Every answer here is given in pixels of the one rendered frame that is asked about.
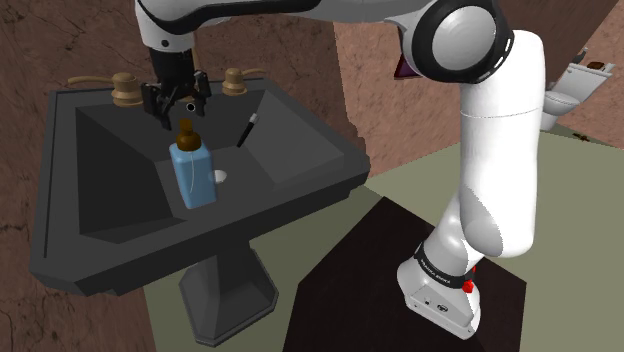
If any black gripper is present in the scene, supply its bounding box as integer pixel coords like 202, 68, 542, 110
140, 47, 213, 132

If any black pen with white tip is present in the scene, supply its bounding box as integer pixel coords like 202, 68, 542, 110
235, 112, 261, 149

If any blue bottle with brown cap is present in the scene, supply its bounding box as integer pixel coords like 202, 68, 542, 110
168, 117, 220, 211

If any dark robot stand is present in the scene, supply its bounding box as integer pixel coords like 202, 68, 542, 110
282, 196, 529, 352

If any white toilet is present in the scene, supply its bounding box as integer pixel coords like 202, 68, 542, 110
539, 47, 615, 132

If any brass tap handle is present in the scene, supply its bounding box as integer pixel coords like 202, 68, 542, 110
67, 71, 145, 108
222, 67, 267, 97

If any dark grey pedestal sink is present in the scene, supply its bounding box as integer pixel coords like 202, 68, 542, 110
29, 76, 372, 348

